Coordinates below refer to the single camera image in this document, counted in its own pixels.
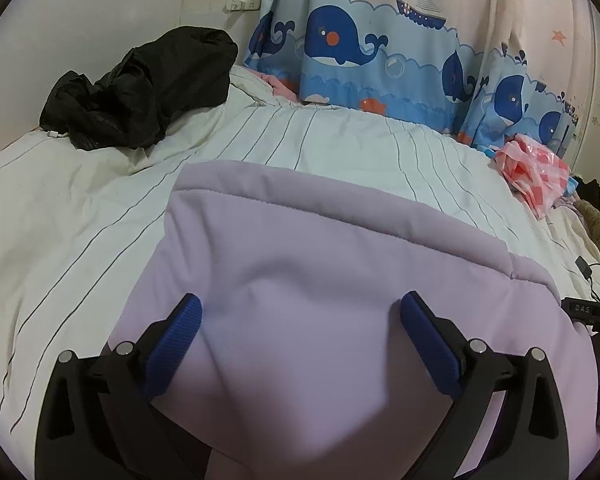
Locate white striped bed duvet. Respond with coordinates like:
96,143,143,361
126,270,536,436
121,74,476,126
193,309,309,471
0,65,600,441

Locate khaki clothes pile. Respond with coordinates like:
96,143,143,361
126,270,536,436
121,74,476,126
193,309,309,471
572,200,600,246

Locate black charger cable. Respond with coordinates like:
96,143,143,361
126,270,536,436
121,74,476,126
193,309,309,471
582,260,600,307

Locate pink cloth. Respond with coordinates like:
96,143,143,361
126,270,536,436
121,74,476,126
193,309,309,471
257,71,301,102

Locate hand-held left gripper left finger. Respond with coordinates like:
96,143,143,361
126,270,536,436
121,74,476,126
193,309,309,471
34,293,203,480

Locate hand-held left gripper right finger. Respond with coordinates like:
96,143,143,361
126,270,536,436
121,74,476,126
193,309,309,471
399,291,570,480

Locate purple padded jacket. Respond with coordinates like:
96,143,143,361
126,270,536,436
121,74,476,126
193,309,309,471
107,160,600,480

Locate pink checked plastic bag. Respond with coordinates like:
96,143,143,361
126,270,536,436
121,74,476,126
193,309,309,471
495,134,572,220

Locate black jacket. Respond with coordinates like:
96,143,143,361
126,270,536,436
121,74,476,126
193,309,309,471
39,26,239,151

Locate small black cloth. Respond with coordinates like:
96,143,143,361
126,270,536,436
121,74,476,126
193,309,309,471
577,179,600,211

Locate whale print curtain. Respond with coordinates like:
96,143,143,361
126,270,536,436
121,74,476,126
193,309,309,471
242,0,596,153

